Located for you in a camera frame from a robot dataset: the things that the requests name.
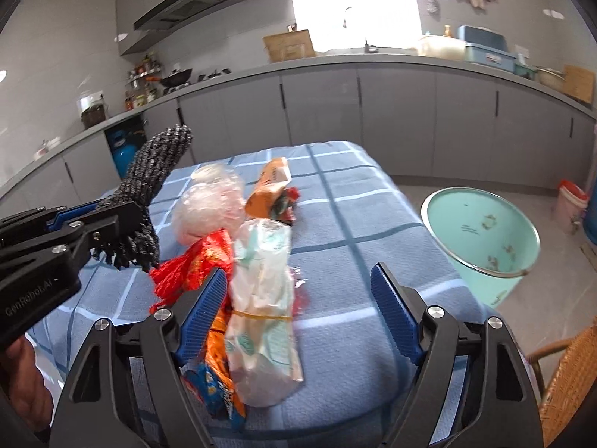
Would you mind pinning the person's left hand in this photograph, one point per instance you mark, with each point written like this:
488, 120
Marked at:
27, 394

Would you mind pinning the wooden cutting board right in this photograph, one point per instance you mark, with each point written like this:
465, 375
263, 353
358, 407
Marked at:
579, 84

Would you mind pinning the black range hood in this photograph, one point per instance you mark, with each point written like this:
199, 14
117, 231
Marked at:
170, 15

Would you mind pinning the mint green enamel basin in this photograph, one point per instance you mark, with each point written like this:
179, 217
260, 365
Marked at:
491, 243

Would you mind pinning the wooden cutting board left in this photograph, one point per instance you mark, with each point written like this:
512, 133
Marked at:
291, 45

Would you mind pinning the woven wicker chair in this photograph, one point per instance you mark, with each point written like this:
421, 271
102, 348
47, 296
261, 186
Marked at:
567, 408

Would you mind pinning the blue orange snack wrapper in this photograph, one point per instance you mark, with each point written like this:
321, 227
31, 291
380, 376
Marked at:
210, 380

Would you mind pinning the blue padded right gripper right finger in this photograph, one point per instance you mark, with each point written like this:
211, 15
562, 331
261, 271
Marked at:
402, 309

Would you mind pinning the wooden cutting board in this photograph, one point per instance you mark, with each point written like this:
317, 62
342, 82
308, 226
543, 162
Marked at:
579, 84
291, 45

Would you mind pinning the hanging steel scrubber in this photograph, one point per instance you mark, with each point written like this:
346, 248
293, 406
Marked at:
433, 7

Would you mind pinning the blue gas cylinder under counter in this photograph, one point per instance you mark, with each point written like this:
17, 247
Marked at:
124, 145

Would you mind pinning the spice rack with bottles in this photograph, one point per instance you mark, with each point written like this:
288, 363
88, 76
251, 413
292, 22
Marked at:
143, 82

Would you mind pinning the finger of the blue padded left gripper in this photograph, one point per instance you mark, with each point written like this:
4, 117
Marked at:
70, 214

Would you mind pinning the blue plaid tablecloth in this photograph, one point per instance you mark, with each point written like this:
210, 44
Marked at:
349, 218

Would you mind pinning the clear pinkish plastic bag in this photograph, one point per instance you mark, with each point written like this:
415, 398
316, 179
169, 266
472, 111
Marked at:
213, 200

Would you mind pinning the orange paper snack pouch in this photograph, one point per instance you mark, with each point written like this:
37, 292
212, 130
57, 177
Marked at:
274, 178

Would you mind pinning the black wok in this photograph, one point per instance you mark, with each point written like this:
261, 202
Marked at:
176, 79

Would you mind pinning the grey kitchen base cabinets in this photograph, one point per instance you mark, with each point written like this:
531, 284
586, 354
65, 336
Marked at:
422, 120

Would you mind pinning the pink bucket with red liner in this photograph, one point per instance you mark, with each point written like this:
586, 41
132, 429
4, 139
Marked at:
570, 207

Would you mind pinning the chrome kitchen faucet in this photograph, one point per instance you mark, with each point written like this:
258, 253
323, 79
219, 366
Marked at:
358, 32

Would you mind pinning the blue dish drainer box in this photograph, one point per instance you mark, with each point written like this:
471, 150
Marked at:
485, 47

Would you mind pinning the blue gas cylinder by shelf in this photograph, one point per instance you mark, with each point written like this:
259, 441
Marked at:
590, 221

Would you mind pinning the dark rice cooker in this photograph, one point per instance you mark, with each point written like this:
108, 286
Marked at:
93, 114

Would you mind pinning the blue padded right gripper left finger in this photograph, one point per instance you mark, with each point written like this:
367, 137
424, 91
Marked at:
195, 311

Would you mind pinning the white plastic tub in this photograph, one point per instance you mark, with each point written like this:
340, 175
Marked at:
441, 47

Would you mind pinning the white green printed plastic bag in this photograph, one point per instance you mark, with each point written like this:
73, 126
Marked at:
262, 351

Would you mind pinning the steel bowl on counter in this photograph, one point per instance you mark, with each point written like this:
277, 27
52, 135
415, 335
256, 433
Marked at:
550, 78

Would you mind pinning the red mesh net bag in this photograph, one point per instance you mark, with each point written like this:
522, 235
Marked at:
190, 270

